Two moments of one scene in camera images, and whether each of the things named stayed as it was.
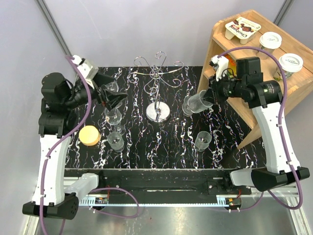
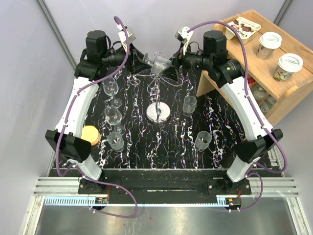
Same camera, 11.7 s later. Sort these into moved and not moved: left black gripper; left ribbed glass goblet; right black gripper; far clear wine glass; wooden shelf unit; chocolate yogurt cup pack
Moved: left black gripper; right black gripper
Not moved: far clear wine glass; chocolate yogurt cup pack; wooden shelf unit; left ribbed glass goblet
